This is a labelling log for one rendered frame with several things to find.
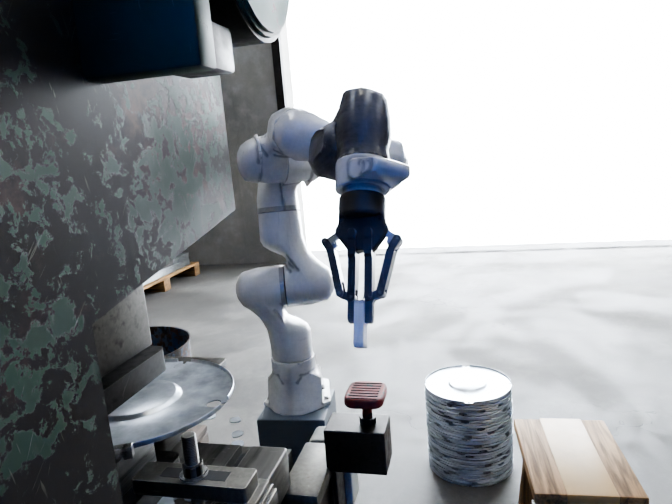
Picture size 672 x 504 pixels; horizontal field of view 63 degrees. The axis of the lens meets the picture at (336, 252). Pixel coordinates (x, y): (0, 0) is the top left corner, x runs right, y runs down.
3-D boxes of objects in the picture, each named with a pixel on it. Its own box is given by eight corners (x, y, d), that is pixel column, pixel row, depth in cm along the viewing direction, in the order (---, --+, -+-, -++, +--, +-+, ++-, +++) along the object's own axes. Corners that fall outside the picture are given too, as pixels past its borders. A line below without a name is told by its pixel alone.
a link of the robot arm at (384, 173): (343, 176, 93) (342, 206, 92) (322, 145, 81) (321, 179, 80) (416, 170, 90) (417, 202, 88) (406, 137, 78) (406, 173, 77)
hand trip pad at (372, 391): (354, 422, 89) (351, 379, 88) (391, 424, 88) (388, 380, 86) (345, 445, 82) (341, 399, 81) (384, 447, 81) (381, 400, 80)
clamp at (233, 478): (158, 490, 72) (147, 419, 70) (278, 501, 68) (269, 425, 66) (131, 521, 66) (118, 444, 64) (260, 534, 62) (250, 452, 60)
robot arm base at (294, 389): (277, 379, 165) (273, 336, 162) (339, 379, 162) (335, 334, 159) (256, 416, 143) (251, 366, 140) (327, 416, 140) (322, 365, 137)
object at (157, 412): (114, 361, 99) (113, 356, 99) (262, 364, 92) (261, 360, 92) (-24, 448, 72) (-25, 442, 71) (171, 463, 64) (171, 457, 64)
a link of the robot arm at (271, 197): (253, 215, 145) (246, 148, 144) (312, 210, 150) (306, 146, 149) (270, 210, 126) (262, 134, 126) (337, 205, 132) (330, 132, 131)
